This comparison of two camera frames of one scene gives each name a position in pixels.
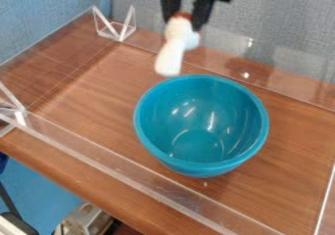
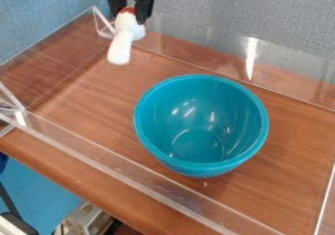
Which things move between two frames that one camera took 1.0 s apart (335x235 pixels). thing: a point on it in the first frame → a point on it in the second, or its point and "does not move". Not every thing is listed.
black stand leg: (14, 215) does not move
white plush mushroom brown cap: (182, 39) → (129, 30)
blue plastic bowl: (202, 123) does not move
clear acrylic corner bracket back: (114, 29) does not move
